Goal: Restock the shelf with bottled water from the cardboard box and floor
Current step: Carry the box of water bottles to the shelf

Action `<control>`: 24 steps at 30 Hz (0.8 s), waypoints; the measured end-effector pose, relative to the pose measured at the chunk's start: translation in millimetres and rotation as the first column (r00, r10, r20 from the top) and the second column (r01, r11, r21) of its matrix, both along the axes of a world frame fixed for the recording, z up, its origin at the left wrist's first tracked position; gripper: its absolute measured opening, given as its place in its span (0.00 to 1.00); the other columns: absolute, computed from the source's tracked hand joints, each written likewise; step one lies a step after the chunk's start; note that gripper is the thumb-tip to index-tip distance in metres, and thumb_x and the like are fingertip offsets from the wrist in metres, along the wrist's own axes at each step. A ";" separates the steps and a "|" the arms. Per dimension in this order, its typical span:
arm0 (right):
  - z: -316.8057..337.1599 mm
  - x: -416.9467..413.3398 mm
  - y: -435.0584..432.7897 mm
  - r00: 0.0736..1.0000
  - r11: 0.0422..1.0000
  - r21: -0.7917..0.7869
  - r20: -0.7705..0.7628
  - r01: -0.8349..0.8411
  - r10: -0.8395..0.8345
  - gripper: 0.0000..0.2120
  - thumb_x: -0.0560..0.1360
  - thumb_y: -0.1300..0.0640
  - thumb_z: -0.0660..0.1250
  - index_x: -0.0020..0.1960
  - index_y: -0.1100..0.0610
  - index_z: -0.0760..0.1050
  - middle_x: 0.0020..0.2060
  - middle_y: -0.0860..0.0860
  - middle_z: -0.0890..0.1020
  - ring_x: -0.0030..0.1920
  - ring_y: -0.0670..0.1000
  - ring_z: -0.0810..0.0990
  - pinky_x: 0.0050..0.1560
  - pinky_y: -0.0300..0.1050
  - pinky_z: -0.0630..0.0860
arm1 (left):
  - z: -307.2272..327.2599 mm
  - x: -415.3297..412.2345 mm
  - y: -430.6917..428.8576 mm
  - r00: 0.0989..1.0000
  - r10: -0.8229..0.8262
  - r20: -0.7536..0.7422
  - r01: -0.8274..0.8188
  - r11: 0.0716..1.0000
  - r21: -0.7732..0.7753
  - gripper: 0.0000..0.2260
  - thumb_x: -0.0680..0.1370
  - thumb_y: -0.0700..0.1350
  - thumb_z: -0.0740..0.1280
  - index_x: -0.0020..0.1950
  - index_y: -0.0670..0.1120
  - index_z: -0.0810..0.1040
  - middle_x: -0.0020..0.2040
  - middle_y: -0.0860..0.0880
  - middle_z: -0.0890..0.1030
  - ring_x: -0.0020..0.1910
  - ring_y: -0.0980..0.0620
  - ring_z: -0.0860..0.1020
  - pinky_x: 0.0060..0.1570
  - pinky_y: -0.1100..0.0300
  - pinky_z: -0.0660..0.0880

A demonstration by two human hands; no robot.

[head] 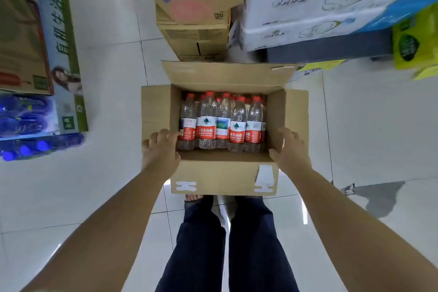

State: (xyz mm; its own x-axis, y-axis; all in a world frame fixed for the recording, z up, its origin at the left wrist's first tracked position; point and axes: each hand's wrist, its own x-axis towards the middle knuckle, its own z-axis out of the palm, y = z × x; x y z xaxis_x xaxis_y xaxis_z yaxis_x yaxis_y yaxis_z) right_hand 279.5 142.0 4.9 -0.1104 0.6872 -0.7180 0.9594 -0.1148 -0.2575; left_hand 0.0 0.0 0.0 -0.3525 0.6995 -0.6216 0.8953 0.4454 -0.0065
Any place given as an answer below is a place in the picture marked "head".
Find person's left hand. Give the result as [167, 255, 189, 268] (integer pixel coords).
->
[142, 128, 182, 179]

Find person's left foot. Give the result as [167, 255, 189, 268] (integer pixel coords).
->
[184, 193, 214, 211]

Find blue carton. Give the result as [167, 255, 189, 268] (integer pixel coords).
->
[352, 0, 438, 34]

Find person's right hand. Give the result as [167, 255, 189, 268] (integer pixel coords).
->
[268, 126, 313, 179]

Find dark grey display base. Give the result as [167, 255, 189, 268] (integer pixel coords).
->
[266, 28, 394, 64]

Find red-label water bottles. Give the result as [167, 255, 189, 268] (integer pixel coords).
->
[177, 91, 268, 153]

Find pack of blue bottles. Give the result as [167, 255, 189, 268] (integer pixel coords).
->
[0, 93, 59, 139]
[0, 132, 85, 162]

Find plain brown cardboard carton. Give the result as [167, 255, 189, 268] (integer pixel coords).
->
[156, 3, 232, 63]

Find person's right leg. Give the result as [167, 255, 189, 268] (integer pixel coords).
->
[228, 196, 300, 292]

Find yellow paper sheet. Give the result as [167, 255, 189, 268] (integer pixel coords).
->
[297, 59, 346, 73]

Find lime green carton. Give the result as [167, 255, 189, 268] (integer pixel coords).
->
[412, 65, 438, 81]
[392, 3, 438, 71]

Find brown printed carton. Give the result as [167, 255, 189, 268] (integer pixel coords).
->
[0, 0, 55, 96]

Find person's left leg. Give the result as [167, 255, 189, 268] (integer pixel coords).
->
[156, 196, 227, 292]

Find person's leg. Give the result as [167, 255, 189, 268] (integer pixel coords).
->
[228, 196, 300, 292]
[156, 196, 227, 292]

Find person's left forearm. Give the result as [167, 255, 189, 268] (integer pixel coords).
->
[20, 162, 180, 292]

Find white green-striped tall carton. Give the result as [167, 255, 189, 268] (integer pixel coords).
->
[33, 0, 89, 134]

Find brown cardboard box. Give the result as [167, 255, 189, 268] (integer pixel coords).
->
[141, 61, 310, 197]

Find person's right forearm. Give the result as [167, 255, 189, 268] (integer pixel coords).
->
[287, 162, 438, 292]

